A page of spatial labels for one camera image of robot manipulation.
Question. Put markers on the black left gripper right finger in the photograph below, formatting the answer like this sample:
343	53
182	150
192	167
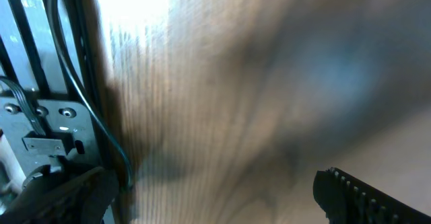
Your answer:
346	199

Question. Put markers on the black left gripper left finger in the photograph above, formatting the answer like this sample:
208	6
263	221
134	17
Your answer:
61	197

